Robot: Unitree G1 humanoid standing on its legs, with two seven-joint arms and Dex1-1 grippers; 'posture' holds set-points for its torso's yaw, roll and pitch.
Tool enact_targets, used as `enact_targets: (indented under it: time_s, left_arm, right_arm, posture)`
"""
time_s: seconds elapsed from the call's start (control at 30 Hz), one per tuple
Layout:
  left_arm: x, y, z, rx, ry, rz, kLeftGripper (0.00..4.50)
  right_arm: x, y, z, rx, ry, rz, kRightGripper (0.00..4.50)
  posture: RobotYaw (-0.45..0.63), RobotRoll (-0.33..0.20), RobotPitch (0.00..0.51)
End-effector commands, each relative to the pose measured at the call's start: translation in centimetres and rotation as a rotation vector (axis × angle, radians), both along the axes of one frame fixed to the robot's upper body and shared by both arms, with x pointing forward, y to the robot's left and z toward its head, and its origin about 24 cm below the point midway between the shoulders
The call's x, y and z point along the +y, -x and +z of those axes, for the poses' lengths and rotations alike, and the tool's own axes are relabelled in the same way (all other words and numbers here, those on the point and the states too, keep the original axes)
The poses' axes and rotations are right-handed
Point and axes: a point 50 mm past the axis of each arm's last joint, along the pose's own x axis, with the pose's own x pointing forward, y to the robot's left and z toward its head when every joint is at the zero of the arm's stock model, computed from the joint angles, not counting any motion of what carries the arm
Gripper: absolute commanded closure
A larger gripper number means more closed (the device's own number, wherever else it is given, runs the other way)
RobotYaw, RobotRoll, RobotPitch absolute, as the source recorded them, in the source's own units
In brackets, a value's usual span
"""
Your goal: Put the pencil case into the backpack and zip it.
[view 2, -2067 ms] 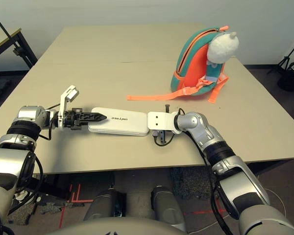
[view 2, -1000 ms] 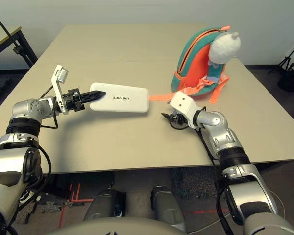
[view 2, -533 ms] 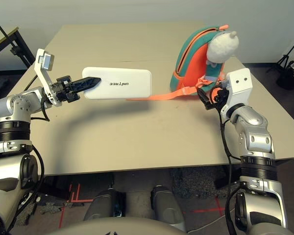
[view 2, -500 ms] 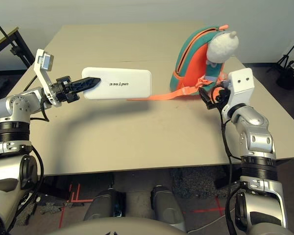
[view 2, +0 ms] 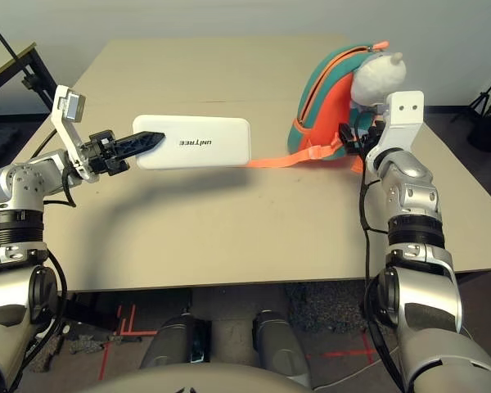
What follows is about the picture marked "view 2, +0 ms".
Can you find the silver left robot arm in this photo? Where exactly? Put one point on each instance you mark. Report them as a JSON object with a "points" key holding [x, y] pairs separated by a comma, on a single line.
{"points": [[20, 184]]}

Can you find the white plush toy pendant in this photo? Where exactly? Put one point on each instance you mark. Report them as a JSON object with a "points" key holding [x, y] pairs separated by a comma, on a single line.
{"points": [[376, 78]]}

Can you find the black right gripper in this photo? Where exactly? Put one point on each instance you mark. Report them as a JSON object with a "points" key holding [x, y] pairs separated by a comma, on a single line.
{"points": [[364, 141]]}

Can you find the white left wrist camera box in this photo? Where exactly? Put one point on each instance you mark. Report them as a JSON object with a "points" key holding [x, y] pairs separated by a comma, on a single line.
{"points": [[69, 137]]}

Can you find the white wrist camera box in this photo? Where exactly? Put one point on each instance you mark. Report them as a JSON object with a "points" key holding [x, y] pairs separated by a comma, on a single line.
{"points": [[401, 123], [69, 137]]}

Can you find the grey right robot leg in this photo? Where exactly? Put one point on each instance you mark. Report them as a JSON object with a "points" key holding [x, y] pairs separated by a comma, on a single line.
{"points": [[278, 340]]}

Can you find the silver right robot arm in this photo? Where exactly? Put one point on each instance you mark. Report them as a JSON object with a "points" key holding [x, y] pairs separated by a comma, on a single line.
{"points": [[413, 196]]}

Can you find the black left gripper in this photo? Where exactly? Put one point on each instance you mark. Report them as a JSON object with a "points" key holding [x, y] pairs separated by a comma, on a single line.
{"points": [[104, 153]]}

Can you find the black tripod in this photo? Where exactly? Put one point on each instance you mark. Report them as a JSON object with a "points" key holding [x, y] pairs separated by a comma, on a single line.
{"points": [[483, 96]]}

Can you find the white pencil case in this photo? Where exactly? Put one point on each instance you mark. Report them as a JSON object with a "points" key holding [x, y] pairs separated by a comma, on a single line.
{"points": [[204, 143]]}

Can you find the grey robot torso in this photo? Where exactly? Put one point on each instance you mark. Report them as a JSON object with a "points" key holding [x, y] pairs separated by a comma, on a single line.
{"points": [[196, 380]]}

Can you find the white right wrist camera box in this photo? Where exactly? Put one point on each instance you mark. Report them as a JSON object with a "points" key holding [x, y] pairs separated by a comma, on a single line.
{"points": [[401, 123]]}

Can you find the grey robot leg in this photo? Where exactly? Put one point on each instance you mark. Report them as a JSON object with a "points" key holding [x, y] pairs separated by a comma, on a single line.
{"points": [[278, 340], [172, 340]]}

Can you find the black pole with clamp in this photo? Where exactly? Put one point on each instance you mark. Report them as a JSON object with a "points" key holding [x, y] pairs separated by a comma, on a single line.
{"points": [[4, 41]]}

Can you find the black table foot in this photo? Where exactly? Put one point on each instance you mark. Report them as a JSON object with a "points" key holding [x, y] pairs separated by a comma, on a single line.
{"points": [[94, 315]]}

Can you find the wooden side table black frame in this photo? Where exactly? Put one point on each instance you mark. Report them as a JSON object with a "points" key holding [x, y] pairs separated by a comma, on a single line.
{"points": [[40, 67]]}

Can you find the teal and orange backpack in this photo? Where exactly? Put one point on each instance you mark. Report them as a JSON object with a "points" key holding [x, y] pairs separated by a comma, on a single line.
{"points": [[331, 102]]}

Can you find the grey left robot leg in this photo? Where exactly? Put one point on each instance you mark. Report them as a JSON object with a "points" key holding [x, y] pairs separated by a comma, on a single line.
{"points": [[172, 340]]}

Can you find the black bin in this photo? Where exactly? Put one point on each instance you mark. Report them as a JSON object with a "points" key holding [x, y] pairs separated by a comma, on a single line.
{"points": [[485, 135]]}

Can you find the dark foam scrap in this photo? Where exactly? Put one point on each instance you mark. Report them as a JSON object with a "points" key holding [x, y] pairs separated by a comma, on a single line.
{"points": [[86, 345]]}

